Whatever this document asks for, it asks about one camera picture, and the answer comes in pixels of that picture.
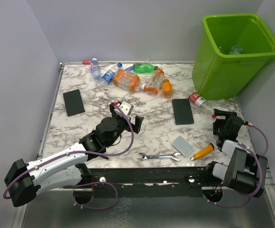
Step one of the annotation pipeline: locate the red label bottle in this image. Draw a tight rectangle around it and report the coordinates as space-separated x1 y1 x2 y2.
189 92 216 119

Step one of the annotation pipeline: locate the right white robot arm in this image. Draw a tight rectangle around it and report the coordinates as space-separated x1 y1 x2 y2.
203 109 268 198

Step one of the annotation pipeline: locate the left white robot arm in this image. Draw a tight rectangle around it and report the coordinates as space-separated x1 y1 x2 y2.
3 102 144 207

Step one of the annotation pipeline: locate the green plastic bin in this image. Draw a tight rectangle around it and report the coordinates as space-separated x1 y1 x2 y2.
192 13 275 100

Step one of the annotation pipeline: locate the clear bottle inside bin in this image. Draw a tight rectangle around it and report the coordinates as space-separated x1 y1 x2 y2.
229 46 243 55

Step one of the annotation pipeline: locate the blue label bottle back left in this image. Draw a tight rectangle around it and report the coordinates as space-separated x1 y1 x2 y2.
97 63 123 86

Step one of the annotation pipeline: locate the orange label bottle centre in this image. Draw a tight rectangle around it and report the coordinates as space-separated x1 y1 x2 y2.
113 69 140 92

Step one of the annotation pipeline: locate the orange label bottle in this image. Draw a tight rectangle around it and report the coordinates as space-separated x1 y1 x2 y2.
141 67 164 95
113 69 140 92

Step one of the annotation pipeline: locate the right black foam pad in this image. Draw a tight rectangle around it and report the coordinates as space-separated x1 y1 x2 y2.
172 99 194 125

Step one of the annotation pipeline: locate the black foam pad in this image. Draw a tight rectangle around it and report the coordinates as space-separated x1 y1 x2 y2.
63 89 85 117
172 99 194 125

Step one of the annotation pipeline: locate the orange label bottle back right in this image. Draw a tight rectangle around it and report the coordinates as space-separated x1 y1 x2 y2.
141 67 164 95

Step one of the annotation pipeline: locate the silver open-end wrench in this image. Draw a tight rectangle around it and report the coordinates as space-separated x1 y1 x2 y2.
138 152 181 162

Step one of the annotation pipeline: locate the left black foam pad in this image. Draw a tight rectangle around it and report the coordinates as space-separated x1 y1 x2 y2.
63 89 85 117

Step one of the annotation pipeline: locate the small clear bottle back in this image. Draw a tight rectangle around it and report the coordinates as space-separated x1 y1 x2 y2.
90 58 101 81

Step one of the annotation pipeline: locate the orange juice bottle right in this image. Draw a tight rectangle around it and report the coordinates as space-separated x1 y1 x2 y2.
161 79 173 98

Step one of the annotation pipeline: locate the green sprite bottle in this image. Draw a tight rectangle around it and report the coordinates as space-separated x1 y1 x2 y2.
133 63 158 74

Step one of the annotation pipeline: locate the grey rectangular sharpening stone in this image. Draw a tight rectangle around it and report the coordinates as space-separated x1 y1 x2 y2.
172 136 194 157

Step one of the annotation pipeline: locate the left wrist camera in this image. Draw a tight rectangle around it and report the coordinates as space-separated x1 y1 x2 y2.
114 101 133 117

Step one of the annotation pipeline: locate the orange screwdriver handle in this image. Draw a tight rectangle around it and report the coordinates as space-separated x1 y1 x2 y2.
190 143 214 161

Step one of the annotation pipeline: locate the black base frame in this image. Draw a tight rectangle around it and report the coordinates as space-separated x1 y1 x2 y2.
78 167 221 198

